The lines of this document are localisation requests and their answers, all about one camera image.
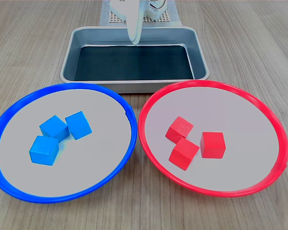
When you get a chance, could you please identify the red wooden cube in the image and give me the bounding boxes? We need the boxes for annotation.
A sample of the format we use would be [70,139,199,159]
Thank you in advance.
[165,116,194,144]
[200,131,227,159]
[168,138,200,172]

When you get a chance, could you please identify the blue wooden cube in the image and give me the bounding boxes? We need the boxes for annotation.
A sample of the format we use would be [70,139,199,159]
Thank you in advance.
[29,135,60,166]
[39,115,70,142]
[64,111,93,140]

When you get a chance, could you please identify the translucent white sheet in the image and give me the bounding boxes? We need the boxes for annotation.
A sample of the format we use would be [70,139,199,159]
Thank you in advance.
[99,0,183,27]

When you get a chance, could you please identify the black tray mat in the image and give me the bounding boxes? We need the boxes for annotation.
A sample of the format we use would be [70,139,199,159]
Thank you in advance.
[74,45,194,81]

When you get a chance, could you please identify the steel tray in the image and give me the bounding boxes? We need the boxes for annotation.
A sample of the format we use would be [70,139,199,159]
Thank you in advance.
[60,26,211,94]

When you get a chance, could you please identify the red-rimmed white plate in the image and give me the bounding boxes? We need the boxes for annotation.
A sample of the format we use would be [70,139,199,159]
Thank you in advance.
[138,80,288,198]

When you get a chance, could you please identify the blue-rimmed white plate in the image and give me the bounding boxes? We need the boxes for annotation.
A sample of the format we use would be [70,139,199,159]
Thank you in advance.
[0,82,138,204]

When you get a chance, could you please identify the pale perforated base plate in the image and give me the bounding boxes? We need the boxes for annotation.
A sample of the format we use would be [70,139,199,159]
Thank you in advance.
[109,11,171,23]

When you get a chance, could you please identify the red black white cable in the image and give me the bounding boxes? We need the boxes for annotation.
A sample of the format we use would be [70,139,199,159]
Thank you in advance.
[150,0,168,11]

